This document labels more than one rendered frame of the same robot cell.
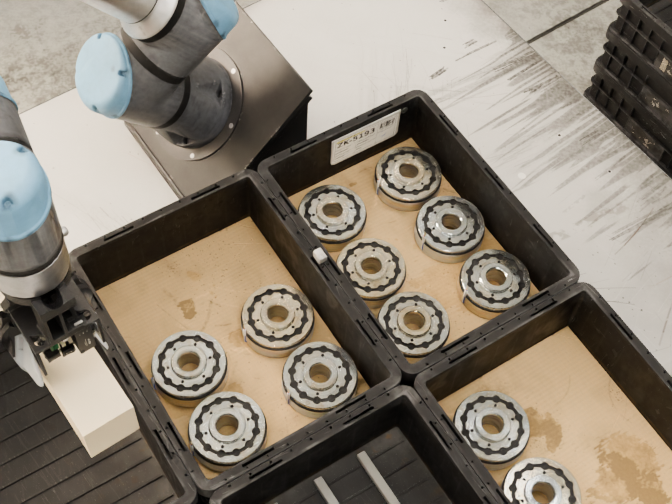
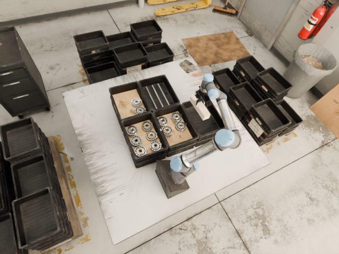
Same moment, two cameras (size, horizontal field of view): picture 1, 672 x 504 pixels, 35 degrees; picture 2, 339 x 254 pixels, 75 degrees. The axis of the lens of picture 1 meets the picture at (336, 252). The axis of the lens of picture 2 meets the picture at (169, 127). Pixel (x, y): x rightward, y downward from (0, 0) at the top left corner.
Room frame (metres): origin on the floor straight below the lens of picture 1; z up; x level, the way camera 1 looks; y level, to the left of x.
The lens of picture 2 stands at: (1.75, 0.15, 2.63)
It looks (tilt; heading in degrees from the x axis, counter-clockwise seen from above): 59 degrees down; 184
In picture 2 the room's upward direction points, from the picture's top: 11 degrees clockwise
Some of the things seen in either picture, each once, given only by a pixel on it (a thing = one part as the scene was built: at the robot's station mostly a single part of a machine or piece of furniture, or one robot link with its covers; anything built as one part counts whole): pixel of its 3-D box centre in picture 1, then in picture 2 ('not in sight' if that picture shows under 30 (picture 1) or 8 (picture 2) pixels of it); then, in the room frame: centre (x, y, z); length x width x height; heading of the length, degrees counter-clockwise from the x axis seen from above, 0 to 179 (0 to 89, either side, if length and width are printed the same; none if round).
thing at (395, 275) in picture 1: (370, 267); (151, 135); (0.80, -0.05, 0.86); 0.10 x 0.10 x 0.01
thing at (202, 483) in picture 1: (230, 319); (175, 124); (0.67, 0.13, 0.92); 0.40 x 0.30 x 0.02; 37
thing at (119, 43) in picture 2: not in sight; (121, 49); (-0.77, -0.94, 0.31); 0.40 x 0.30 x 0.34; 130
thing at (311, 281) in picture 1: (231, 337); (174, 127); (0.67, 0.13, 0.87); 0.40 x 0.30 x 0.11; 37
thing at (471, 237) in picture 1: (450, 223); (135, 140); (0.89, -0.17, 0.86); 0.10 x 0.10 x 0.01
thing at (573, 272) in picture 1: (414, 224); (144, 134); (0.85, -0.11, 0.92); 0.40 x 0.30 x 0.02; 37
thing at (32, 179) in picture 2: not in sight; (38, 182); (1.35, -1.05, 0.31); 0.40 x 0.30 x 0.34; 40
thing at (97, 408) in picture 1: (59, 351); (199, 107); (0.52, 0.30, 1.08); 0.24 x 0.06 x 0.06; 40
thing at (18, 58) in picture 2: not in sight; (15, 77); (0.29, -1.88, 0.45); 0.60 x 0.45 x 0.90; 40
